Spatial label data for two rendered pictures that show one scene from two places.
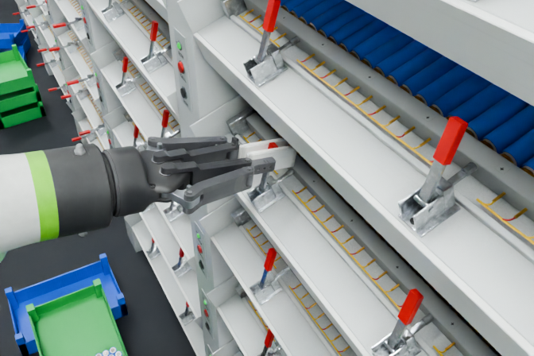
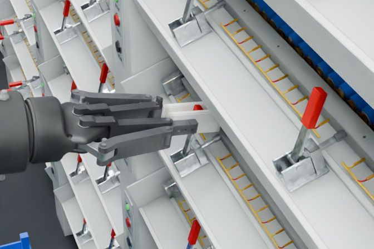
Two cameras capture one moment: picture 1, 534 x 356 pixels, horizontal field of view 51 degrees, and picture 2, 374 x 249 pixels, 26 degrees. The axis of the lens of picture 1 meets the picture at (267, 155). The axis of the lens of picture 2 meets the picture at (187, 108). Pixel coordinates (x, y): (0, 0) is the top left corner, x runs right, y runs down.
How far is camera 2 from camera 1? 0.30 m
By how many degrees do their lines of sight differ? 7
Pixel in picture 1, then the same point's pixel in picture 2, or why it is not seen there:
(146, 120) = (84, 73)
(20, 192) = not seen: outside the picture
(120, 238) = (47, 218)
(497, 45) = (319, 33)
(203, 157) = (124, 114)
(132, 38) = not seen: outside the picture
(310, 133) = (218, 95)
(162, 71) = (103, 20)
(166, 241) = (98, 220)
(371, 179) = (261, 141)
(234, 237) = (163, 210)
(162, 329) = not seen: outside the picture
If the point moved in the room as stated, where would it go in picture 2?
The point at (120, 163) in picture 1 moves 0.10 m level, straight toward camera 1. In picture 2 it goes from (40, 111) to (44, 168)
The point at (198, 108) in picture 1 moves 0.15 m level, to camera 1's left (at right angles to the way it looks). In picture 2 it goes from (131, 64) to (24, 56)
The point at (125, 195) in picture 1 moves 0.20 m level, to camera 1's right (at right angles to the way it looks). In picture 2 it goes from (42, 142) to (225, 158)
